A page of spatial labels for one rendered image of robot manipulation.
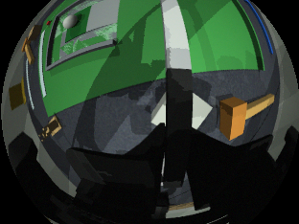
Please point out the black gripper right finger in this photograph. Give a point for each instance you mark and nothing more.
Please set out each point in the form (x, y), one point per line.
(212, 164)

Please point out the white golf ball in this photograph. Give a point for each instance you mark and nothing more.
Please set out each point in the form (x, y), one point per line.
(69, 21)

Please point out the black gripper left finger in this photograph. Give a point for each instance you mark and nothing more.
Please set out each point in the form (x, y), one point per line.
(139, 169)

